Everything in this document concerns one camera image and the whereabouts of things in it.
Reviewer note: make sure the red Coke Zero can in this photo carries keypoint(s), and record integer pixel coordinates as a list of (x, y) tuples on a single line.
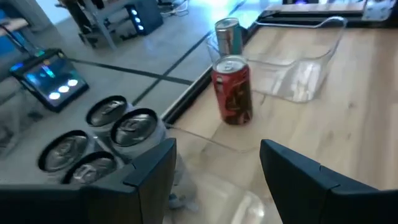
[(231, 93)]

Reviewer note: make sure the clear plastic bin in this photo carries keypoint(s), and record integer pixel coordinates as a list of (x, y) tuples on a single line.
[(217, 193), (295, 77)]

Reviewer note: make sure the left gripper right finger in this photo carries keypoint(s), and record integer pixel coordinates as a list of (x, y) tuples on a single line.
[(326, 202)]

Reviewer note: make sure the black computer tower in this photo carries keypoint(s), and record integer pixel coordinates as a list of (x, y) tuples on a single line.
[(149, 15)]

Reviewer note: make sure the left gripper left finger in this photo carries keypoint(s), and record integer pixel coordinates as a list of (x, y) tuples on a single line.
[(77, 205)]

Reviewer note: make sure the black floor monitor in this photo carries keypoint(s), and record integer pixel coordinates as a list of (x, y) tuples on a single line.
[(49, 77)]

